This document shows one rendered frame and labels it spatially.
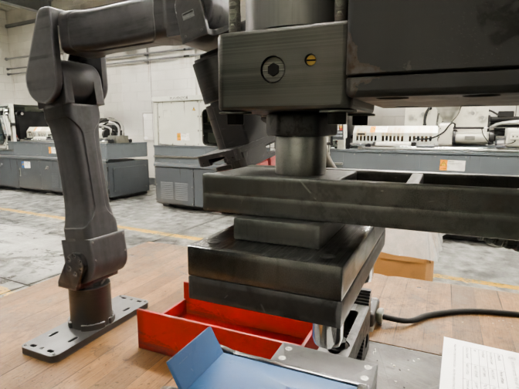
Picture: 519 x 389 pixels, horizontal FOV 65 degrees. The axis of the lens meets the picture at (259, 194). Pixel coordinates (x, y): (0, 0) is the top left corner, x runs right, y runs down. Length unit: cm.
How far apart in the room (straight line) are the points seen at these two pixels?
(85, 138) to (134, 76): 883
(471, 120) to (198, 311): 483
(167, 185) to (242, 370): 592
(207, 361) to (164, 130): 594
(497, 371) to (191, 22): 58
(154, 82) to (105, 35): 849
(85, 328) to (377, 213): 54
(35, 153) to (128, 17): 811
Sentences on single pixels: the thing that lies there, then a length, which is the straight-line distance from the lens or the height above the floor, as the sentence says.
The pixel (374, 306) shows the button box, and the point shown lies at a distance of 70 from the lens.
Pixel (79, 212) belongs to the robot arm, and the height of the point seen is 109.
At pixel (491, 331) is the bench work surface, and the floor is 90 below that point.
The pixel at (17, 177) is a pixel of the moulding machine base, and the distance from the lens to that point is 919.
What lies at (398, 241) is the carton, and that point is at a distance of 253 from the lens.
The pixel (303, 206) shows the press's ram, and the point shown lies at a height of 117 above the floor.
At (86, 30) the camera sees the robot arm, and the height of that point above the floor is 134.
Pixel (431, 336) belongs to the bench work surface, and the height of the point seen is 90.
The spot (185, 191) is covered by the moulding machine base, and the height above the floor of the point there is 30.
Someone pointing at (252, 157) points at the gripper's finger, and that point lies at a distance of 46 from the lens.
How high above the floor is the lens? 121
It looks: 9 degrees down
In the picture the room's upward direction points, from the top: straight up
